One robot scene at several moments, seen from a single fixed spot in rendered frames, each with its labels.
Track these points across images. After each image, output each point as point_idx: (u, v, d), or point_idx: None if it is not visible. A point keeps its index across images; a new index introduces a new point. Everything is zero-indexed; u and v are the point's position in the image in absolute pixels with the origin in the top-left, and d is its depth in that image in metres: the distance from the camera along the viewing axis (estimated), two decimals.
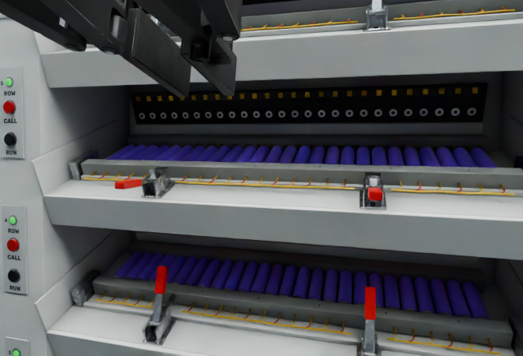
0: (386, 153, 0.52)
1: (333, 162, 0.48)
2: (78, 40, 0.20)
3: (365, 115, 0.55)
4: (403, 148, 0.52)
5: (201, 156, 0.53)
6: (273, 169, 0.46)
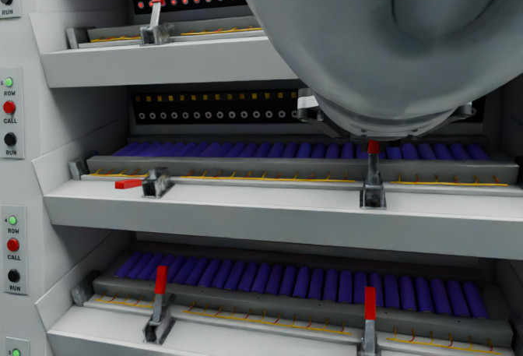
0: (386, 153, 0.52)
1: (334, 157, 0.49)
2: (342, 135, 0.37)
3: None
4: None
5: (205, 153, 0.55)
6: (276, 163, 0.48)
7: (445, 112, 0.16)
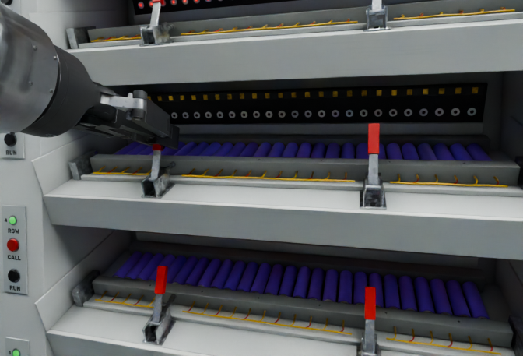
0: (386, 153, 0.52)
1: (334, 157, 0.49)
2: (109, 133, 0.44)
3: (365, 115, 0.55)
4: None
5: (205, 153, 0.55)
6: (276, 163, 0.48)
7: None
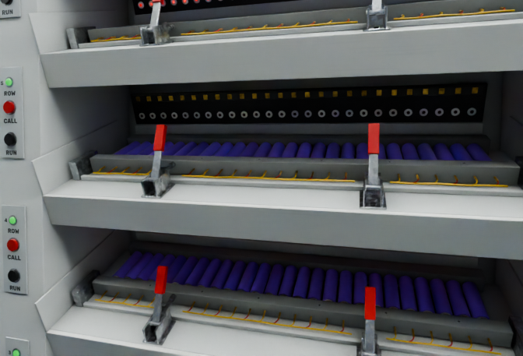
0: (386, 153, 0.52)
1: (334, 157, 0.49)
2: None
3: (365, 115, 0.55)
4: None
5: (205, 153, 0.55)
6: (276, 163, 0.48)
7: None
